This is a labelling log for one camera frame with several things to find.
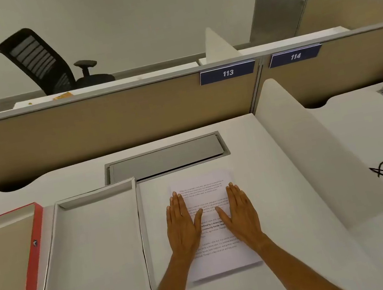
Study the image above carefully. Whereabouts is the grey desk cable hatch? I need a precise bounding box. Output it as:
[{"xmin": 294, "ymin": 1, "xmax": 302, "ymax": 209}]
[{"xmin": 100, "ymin": 130, "xmax": 233, "ymax": 187}]

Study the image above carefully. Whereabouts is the white printed paper sheet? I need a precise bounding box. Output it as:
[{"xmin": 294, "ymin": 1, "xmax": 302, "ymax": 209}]
[{"xmin": 167, "ymin": 167, "xmax": 266, "ymax": 284}]

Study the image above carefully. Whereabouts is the person's right forearm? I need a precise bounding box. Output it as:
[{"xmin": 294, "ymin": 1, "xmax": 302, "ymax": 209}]
[{"xmin": 247, "ymin": 223, "xmax": 355, "ymax": 290}]

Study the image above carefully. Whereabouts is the white rounded desk divider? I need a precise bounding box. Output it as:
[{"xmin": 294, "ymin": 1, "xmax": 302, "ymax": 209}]
[
  {"xmin": 249, "ymin": 61, "xmax": 383, "ymax": 243},
  {"xmin": 200, "ymin": 23, "xmax": 242, "ymax": 64}
]

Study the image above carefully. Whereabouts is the blue number sign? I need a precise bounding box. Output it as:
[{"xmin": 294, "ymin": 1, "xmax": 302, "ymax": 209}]
[
  {"xmin": 198, "ymin": 60, "xmax": 259, "ymax": 86},
  {"xmin": 267, "ymin": 43, "xmax": 325, "ymax": 69}
]

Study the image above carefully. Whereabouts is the white cardboard box tray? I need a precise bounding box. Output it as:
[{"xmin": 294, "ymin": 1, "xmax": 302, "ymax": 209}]
[{"xmin": 5, "ymin": 176, "xmax": 157, "ymax": 290}]

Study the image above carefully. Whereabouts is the person's right hand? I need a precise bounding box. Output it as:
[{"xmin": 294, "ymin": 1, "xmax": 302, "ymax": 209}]
[{"xmin": 212, "ymin": 178, "xmax": 269, "ymax": 256}]

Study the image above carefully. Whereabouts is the person's left hand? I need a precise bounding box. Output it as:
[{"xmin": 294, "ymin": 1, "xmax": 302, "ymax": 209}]
[{"xmin": 160, "ymin": 188, "xmax": 210, "ymax": 257}]

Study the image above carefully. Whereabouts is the beige cubicle partition panel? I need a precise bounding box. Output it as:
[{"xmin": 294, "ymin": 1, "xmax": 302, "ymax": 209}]
[
  {"xmin": 242, "ymin": 23, "xmax": 383, "ymax": 119},
  {"xmin": 0, "ymin": 56, "xmax": 276, "ymax": 194}
]

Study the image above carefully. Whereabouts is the black mesh office chair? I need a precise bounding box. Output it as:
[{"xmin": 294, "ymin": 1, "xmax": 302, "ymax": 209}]
[{"xmin": 0, "ymin": 15, "xmax": 117, "ymax": 104}]

